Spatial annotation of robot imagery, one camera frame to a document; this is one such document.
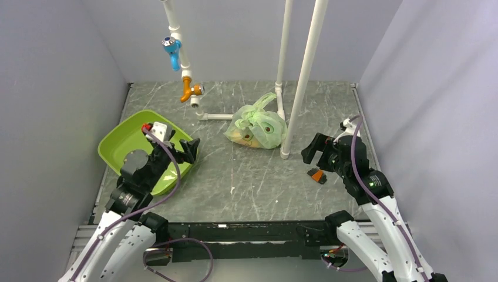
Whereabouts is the orange tap valve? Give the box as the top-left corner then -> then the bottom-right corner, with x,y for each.
180,76 -> 204,103

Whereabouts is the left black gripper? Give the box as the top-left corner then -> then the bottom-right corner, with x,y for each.
144,130 -> 200,190

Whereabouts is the blue tap valve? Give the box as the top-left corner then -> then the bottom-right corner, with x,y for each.
161,36 -> 181,71

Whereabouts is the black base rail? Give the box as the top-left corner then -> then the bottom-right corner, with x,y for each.
144,220 -> 347,266

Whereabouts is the small orange black block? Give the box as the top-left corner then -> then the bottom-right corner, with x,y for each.
307,167 -> 327,184

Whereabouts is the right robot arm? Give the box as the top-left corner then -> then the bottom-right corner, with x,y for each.
301,115 -> 447,281

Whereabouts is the lime green plastic tray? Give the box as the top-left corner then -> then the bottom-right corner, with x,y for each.
97,110 -> 193,196

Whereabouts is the green avocado print plastic bag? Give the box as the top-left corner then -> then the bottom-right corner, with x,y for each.
224,92 -> 288,149

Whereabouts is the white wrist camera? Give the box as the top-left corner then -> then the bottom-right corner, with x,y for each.
141,122 -> 173,143
334,118 -> 357,143

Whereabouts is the white PVC pipe frame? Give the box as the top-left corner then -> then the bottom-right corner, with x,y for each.
161,1 -> 328,159

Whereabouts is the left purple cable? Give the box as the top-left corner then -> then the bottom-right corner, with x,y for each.
68,128 -> 183,282

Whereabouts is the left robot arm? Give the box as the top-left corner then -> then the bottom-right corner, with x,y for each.
60,124 -> 200,281

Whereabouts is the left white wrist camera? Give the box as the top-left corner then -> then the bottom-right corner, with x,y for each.
141,122 -> 173,143

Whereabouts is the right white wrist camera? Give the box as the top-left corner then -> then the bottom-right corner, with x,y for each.
334,118 -> 357,143

